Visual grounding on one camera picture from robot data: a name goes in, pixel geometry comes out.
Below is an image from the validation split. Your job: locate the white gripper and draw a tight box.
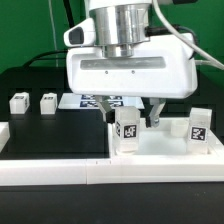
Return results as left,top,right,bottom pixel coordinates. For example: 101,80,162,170
64,18,198,128

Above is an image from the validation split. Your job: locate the white thin cable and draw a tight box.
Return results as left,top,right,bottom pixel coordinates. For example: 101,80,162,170
47,0,60,68

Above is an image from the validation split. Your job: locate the white U-shaped obstacle fence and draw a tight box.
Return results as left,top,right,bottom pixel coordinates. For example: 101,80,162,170
0,119,224,186

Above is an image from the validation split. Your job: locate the white square table top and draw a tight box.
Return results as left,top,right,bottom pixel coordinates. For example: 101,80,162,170
108,118,224,165

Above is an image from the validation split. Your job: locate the white marker sheet with tags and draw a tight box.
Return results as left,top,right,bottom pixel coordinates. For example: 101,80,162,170
58,93,144,109

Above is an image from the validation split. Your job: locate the black cable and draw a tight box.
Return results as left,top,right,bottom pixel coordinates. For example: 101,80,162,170
23,0,76,68

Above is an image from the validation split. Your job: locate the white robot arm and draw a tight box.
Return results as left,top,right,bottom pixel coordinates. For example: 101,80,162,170
64,0,197,127

